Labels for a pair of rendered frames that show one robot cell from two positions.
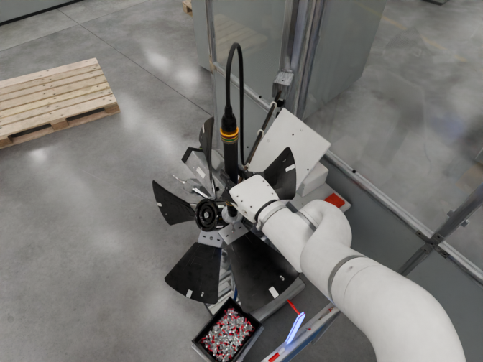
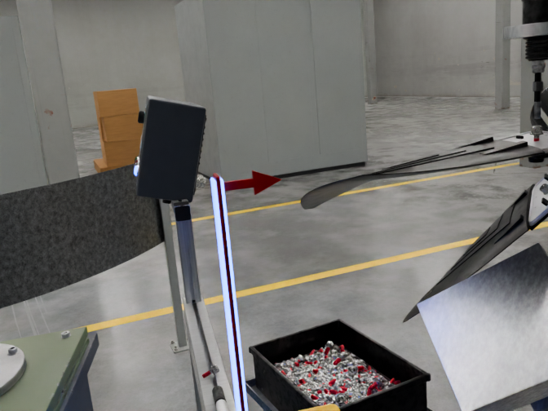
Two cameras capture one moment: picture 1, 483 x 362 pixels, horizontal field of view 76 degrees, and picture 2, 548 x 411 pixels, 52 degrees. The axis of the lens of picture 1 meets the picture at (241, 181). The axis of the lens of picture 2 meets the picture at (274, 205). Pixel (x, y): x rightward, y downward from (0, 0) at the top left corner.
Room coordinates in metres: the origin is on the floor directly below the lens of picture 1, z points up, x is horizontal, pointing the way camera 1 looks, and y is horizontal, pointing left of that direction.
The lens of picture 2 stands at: (0.53, -0.64, 1.28)
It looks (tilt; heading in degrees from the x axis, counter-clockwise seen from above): 13 degrees down; 114
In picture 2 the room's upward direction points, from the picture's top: 5 degrees counter-clockwise
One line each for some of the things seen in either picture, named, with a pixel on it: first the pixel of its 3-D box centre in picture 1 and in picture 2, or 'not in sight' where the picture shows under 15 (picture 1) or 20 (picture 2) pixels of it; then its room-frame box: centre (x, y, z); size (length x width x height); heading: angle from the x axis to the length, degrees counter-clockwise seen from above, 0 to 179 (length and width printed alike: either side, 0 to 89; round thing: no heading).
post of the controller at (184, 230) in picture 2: not in sight; (187, 253); (-0.05, 0.24, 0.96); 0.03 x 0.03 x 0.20; 36
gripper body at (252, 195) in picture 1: (256, 199); not in sight; (0.46, -0.04, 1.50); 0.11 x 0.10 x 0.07; 36
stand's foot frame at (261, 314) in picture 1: (249, 286); not in sight; (0.78, -0.05, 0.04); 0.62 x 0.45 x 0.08; 126
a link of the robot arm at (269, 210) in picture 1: (270, 216); not in sight; (0.41, -0.07, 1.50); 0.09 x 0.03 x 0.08; 126
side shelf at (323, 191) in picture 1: (308, 194); not in sight; (0.96, -0.35, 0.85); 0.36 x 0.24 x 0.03; 36
